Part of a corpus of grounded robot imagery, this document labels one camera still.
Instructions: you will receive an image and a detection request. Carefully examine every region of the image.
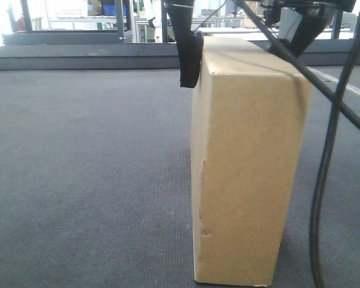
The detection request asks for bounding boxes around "brown cardboard box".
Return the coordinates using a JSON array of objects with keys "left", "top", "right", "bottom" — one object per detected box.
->
[{"left": 191, "top": 37, "right": 312, "bottom": 286}]

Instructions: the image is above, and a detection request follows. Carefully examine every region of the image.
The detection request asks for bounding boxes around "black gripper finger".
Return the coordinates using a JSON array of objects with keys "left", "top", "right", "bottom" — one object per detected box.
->
[
  {"left": 278, "top": 7, "right": 333, "bottom": 57},
  {"left": 164, "top": 0, "right": 203, "bottom": 88}
]

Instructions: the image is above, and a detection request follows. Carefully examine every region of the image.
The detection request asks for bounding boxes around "dark conveyor side rail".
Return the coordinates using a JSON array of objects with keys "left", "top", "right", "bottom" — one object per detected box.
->
[{"left": 0, "top": 39, "right": 360, "bottom": 71}]

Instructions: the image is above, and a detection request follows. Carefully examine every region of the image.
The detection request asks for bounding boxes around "white background table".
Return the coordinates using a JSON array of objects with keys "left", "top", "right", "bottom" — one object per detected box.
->
[{"left": 199, "top": 27, "right": 266, "bottom": 40}]

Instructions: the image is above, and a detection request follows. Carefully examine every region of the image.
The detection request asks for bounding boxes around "grey conveyor belt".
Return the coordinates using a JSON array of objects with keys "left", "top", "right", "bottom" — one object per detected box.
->
[{"left": 0, "top": 70, "right": 360, "bottom": 287}]

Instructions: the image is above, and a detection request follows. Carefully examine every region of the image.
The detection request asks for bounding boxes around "black hanging cable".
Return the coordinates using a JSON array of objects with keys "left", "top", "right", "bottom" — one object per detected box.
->
[{"left": 308, "top": 0, "right": 360, "bottom": 288}]

